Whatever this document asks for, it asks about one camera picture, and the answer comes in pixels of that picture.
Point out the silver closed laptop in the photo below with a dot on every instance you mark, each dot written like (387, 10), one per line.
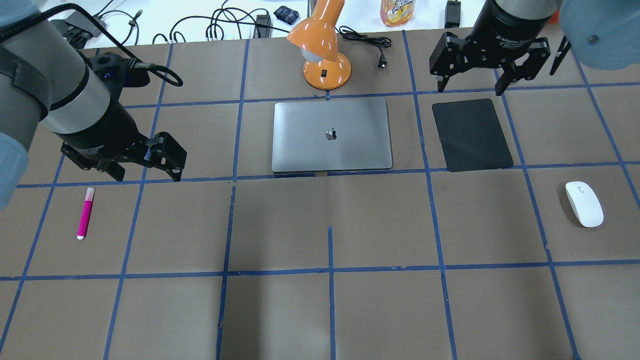
(331, 135)

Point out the black power adapter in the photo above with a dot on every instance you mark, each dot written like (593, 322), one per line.
(453, 14)

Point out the dark blue pouch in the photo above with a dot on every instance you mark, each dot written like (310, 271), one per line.
(287, 15)

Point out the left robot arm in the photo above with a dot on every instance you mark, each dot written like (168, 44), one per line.
(45, 81)

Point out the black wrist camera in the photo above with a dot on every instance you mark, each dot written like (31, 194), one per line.
(117, 71)

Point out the black mousepad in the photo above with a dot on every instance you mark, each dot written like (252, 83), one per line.
(471, 136)

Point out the orange desk lamp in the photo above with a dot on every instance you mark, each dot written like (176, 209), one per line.
(325, 68)

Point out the orange juice bottle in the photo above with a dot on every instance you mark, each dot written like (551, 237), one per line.
(395, 13)

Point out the pink marker pen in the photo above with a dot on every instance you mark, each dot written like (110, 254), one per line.
(83, 225)

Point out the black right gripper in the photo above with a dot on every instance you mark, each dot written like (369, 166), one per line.
(500, 31)

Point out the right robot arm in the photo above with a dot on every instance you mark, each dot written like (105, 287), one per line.
(604, 34)

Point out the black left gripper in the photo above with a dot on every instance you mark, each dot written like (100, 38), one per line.
(102, 136)

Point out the white computer mouse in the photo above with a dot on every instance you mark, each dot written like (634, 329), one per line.
(585, 204)

